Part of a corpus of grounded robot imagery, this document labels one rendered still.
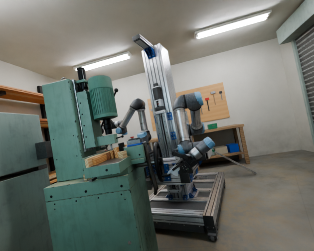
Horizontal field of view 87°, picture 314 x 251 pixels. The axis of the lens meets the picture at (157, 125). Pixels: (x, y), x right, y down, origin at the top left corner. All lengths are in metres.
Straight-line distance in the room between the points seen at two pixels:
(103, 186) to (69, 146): 0.40
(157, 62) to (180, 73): 2.60
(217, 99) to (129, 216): 3.79
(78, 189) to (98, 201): 0.15
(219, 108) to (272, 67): 1.55
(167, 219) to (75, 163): 1.05
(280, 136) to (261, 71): 1.61
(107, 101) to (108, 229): 0.83
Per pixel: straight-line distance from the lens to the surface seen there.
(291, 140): 5.00
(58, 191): 1.30
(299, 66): 4.53
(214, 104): 4.45
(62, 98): 1.38
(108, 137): 1.27
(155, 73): 2.03
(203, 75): 4.59
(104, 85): 1.28
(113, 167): 0.96
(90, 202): 1.21
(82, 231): 1.31
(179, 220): 1.81
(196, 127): 1.61
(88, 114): 1.30
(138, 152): 1.14
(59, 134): 1.37
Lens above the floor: 1.03
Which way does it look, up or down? 2 degrees up
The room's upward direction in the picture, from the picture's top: 11 degrees counter-clockwise
